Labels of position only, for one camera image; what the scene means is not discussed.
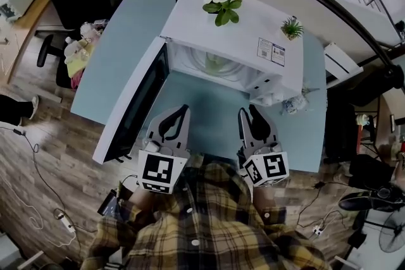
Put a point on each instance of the white power strip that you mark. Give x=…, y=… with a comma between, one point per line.
x=66, y=223

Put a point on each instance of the white box appliance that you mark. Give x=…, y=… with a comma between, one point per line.
x=340, y=61

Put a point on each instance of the white power adapter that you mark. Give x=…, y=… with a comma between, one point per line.
x=318, y=230

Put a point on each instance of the yellow plaid shirt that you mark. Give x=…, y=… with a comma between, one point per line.
x=209, y=224

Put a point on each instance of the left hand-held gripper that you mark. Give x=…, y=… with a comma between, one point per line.
x=158, y=169

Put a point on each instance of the black shoe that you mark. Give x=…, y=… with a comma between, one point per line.
x=354, y=201

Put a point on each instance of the white microwave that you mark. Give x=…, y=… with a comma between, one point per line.
x=228, y=25

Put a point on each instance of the small green potted succulent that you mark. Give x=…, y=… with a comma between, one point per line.
x=291, y=28

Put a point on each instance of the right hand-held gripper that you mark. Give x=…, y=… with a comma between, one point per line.
x=267, y=166

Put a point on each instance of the black phone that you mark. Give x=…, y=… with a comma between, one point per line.
x=108, y=204

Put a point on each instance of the person's right forearm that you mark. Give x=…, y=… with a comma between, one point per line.
x=264, y=197

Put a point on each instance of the black floor fan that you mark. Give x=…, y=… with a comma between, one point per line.
x=392, y=230

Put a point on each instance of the person's left forearm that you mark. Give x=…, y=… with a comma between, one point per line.
x=142, y=199

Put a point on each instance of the grey dried flower bouquet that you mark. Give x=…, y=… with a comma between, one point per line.
x=294, y=102

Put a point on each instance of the pile of cloths and toys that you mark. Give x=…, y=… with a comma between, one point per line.
x=79, y=53

